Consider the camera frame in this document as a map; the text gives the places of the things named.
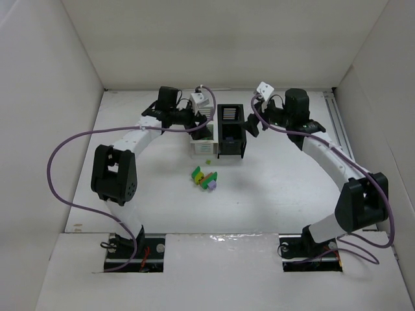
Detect green lego stack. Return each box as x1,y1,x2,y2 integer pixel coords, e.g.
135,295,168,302
191,167,218,191

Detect purple lego brick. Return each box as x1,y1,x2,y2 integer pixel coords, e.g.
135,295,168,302
207,180,217,190

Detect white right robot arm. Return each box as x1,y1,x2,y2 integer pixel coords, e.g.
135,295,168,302
243,82,395,249

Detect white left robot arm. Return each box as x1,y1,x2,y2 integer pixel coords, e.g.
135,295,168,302
91,86,217,248

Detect white two-slot container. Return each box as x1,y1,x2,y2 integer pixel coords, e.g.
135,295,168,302
190,114,219,159

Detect black two-slot container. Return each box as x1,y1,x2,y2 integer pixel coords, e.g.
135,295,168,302
217,104,246,159

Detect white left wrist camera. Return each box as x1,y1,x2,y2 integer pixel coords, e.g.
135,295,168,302
189,92,209,114

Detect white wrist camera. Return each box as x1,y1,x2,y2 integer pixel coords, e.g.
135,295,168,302
254,81,275,111
189,92,209,114

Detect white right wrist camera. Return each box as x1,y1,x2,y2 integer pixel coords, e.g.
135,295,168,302
254,81,275,111

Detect aluminium rail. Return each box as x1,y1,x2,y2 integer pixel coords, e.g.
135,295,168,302
322,89,355,160

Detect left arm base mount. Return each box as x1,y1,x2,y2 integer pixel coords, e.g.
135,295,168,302
100,230,166,273

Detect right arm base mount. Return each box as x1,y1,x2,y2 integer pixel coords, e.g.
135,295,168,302
277,228,342,273

